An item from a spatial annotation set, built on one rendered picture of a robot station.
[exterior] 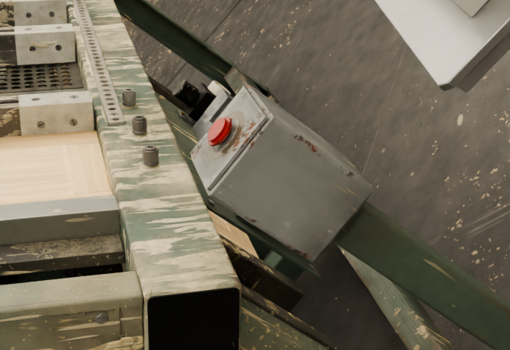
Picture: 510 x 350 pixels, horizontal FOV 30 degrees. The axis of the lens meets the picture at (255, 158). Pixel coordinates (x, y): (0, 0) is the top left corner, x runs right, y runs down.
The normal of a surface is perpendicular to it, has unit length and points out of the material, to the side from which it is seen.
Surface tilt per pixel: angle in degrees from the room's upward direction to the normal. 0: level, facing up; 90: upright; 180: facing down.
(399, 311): 0
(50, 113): 90
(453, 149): 0
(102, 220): 90
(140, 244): 51
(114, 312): 90
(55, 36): 90
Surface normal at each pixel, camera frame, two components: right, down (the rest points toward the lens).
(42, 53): 0.24, 0.39
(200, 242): 0.02, -0.92
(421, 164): -0.75, -0.51
